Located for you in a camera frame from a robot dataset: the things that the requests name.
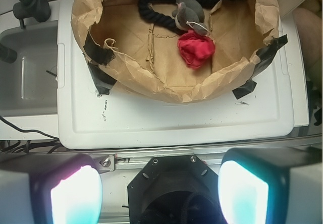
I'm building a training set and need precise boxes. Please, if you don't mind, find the red crumpled cloth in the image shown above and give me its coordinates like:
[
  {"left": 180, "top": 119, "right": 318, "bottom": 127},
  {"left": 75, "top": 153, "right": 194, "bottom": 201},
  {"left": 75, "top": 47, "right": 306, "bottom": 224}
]
[{"left": 177, "top": 30, "right": 216, "bottom": 70}]

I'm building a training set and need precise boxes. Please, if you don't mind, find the brown paper bag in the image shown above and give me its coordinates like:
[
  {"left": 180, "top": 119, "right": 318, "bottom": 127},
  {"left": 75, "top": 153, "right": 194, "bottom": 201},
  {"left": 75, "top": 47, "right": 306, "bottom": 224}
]
[{"left": 71, "top": 0, "right": 280, "bottom": 103}]

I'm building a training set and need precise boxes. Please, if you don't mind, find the black tape strip right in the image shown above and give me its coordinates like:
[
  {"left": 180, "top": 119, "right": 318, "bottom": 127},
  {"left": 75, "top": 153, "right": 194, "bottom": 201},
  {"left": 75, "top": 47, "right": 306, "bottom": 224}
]
[{"left": 251, "top": 34, "right": 288, "bottom": 79}]

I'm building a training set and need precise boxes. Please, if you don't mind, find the black tape piece lower left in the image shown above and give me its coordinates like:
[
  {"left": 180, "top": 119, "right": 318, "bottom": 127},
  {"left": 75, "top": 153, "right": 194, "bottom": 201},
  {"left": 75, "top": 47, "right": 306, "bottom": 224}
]
[{"left": 88, "top": 63, "right": 117, "bottom": 95}]

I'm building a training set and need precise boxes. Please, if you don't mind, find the black tape strip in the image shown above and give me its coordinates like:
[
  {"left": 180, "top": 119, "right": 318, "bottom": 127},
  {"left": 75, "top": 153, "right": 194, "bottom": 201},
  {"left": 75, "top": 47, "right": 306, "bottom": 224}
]
[
  {"left": 83, "top": 32, "right": 115, "bottom": 66},
  {"left": 251, "top": 34, "right": 288, "bottom": 79}
]

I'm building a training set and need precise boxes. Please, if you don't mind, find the grey plush mouse toy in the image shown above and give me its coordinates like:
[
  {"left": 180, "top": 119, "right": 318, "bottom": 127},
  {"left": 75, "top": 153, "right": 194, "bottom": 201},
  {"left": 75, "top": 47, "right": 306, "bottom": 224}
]
[{"left": 172, "top": 0, "right": 209, "bottom": 36}]

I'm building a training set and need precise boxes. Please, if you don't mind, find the white plastic bin lid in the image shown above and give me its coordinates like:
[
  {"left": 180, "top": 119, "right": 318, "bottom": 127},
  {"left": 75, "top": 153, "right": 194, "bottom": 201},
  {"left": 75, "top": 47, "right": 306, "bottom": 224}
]
[{"left": 57, "top": 0, "right": 294, "bottom": 149}]

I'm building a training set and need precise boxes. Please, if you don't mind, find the black tape piece lower right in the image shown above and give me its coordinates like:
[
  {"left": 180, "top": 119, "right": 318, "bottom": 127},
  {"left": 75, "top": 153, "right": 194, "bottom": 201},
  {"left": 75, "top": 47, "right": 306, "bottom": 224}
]
[{"left": 232, "top": 79, "right": 257, "bottom": 99}]

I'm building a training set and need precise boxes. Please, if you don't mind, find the grey plastic sink basin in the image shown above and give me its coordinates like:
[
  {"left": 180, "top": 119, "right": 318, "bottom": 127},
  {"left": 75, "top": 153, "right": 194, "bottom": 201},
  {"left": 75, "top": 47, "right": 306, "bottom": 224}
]
[{"left": 1, "top": 21, "right": 58, "bottom": 117}]

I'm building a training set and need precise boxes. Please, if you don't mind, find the black tape strip left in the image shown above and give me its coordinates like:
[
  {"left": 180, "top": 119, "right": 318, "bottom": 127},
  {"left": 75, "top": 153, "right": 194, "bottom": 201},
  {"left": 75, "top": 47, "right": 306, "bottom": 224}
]
[{"left": 83, "top": 32, "right": 115, "bottom": 66}]

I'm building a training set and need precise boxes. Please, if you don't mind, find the black tape piece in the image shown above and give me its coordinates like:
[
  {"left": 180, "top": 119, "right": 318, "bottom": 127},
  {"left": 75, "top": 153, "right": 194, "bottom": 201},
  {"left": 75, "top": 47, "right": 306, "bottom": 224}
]
[
  {"left": 88, "top": 63, "right": 117, "bottom": 95},
  {"left": 232, "top": 79, "right": 257, "bottom": 99}
]

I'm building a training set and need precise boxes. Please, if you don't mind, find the aluminium extrusion rail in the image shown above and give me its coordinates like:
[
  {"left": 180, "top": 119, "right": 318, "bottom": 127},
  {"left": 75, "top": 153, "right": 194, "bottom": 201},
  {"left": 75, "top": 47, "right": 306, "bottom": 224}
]
[{"left": 90, "top": 152, "right": 224, "bottom": 173}]

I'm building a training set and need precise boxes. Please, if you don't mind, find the black octagonal mount plate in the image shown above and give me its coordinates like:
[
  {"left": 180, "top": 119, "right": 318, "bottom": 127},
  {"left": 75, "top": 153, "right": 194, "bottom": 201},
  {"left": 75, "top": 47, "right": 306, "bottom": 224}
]
[{"left": 127, "top": 155, "right": 226, "bottom": 223}]

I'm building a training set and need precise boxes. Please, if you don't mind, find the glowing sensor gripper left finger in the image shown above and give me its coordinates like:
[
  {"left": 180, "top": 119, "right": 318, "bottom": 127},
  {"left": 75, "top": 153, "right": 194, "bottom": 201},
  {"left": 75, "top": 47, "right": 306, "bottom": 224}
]
[{"left": 1, "top": 153, "right": 102, "bottom": 223}]

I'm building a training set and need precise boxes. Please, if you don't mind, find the black cable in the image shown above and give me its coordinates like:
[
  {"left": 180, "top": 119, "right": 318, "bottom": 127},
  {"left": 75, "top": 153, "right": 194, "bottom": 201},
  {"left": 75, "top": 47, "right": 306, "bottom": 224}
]
[{"left": 0, "top": 115, "right": 60, "bottom": 141}]

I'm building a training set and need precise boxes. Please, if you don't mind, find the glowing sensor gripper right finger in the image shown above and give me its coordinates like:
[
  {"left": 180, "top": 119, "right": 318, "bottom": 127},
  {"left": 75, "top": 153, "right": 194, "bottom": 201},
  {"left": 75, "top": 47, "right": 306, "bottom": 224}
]
[{"left": 218, "top": 147, "right": 322, "bottom": 223}]

